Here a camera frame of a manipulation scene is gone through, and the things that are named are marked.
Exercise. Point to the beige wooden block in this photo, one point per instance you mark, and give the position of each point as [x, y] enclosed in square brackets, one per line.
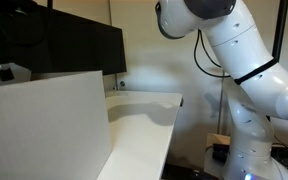
[217, 138]

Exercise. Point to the black box on floor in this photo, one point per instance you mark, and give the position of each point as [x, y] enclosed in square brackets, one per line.
[220, 153]

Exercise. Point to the black floor plate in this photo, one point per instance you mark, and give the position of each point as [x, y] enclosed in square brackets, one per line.
[184, 173]

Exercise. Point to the big white cardboard box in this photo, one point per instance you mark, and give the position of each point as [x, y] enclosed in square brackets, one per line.
[47, 133]

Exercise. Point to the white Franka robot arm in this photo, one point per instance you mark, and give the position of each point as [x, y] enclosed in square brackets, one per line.
[250, 100]

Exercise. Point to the large black monitor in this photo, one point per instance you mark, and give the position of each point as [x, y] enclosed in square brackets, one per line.
[90, 50]

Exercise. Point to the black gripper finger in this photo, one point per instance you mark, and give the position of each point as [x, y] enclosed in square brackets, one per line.
[5, 74]

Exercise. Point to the grey stand pole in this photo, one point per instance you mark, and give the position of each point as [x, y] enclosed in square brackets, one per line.
[220, 106]

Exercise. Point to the smaller black monitor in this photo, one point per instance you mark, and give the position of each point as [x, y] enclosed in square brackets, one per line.
[17, 50]

